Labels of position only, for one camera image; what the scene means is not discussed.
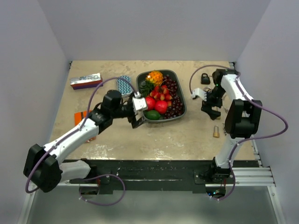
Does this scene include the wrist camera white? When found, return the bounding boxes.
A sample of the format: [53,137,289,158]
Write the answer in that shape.
[191,88,207,101]
[132,91,148,115]

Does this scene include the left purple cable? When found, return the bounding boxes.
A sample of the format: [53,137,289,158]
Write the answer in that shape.
[25,77,142,206]

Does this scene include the purple grape bunch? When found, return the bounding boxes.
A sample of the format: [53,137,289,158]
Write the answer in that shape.
[161,74,184,119]

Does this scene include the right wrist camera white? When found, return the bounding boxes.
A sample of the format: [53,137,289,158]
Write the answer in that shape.
[191,88,207,101]

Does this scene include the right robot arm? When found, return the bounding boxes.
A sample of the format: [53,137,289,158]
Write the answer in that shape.
[201,69,262,183]

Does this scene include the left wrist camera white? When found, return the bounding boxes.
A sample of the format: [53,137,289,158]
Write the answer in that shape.
[132,91,148,115]

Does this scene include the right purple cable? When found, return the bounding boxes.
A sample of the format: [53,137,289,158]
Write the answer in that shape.
[189,64,289,201]

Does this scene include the purple cable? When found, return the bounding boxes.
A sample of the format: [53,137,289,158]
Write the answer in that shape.
[189,64,289,201]
[25,77,142,206]

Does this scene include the orange pineapple toy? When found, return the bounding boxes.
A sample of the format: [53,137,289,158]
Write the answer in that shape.
[145,70,163,86]

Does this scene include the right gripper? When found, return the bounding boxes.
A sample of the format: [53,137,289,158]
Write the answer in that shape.
[201,85,226,120]

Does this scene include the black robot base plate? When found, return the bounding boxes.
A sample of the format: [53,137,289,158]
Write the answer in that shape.
[69,159,236,195]

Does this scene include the purple white toothpaste box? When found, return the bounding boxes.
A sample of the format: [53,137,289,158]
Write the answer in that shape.
[70,73,102,90]

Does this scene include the strawberry pile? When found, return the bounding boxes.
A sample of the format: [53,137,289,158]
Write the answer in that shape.
[149,85,173,106]

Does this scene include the green lime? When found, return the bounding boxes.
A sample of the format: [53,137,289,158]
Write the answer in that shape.
[145,110,161,120]

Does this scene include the small brass padlock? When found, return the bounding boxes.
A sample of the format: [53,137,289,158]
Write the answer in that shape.
[213,125,220,138]

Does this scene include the red apple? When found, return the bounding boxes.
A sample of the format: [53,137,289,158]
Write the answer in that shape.
[145,97,156,111]
[154,100,168,114]

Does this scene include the left red apple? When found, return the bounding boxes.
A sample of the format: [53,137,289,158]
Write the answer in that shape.
[145,97,156,111]

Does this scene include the right red apple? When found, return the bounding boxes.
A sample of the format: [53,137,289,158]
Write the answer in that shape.
[154,100,168,114]

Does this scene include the aluminium frame rail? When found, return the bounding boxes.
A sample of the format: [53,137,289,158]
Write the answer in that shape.
[17,140,285,224]

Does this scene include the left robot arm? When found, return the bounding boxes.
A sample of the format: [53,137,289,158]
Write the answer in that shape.
[23,90,148,193]

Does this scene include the orange razor package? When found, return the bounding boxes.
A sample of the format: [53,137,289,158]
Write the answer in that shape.
[74,111,94,133]

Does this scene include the black Kaijing padlock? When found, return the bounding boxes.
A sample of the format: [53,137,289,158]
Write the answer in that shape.
[200,73,211,85]

